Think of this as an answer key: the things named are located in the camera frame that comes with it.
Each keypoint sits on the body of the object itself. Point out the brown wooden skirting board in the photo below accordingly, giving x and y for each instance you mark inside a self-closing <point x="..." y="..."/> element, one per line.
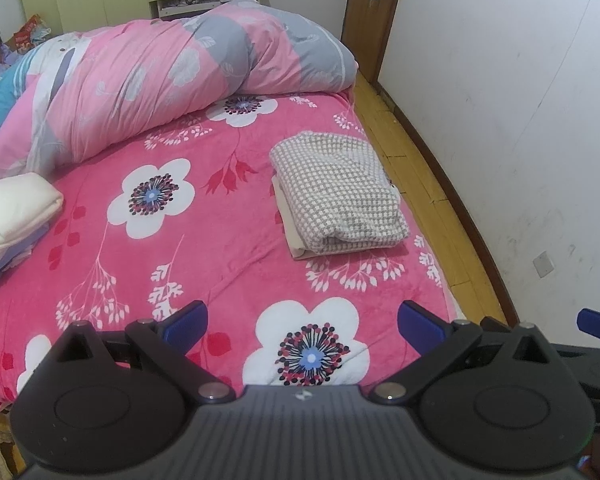
<point x="455" y="200"/>

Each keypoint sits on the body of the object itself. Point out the pink grey floral quilt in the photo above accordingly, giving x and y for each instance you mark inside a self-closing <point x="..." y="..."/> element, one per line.
<point x="155" y="70"/>

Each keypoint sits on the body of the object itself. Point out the white wall socket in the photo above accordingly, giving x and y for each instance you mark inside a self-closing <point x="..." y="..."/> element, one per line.
<point x="544" y="264"/>

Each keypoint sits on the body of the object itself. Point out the pink floral bed sheet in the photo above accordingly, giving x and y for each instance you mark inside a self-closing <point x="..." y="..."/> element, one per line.
<point x="230" y="240"/>

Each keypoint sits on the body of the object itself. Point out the red printed bag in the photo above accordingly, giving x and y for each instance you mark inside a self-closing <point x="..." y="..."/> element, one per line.
<point x="30" y="32"/>

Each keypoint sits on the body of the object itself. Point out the folded cream cloth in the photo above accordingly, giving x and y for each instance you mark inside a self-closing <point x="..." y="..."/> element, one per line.
<point x="15" y="210"/>

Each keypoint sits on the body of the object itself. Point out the beige checked knit cardigan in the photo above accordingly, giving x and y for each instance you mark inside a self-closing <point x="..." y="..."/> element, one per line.
<point x="340" y="190"/>

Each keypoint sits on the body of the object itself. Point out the folded beige cloth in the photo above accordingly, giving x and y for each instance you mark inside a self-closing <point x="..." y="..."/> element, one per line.
<point x="287" y="225"/>

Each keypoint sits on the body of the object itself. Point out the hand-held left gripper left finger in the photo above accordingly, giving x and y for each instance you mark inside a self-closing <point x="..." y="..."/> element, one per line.
<point x="187" y="325"/>

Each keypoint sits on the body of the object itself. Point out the brown wooden door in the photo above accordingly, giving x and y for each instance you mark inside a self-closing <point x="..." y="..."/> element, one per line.
<point x="375" y="35"/>

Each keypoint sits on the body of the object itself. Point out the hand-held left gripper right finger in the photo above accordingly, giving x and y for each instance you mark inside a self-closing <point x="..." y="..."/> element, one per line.
<point x="420" y="325"/>

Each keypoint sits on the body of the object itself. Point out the blue patterned blanket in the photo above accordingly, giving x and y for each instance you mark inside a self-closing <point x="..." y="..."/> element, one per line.
<point x="5" y="95"/>

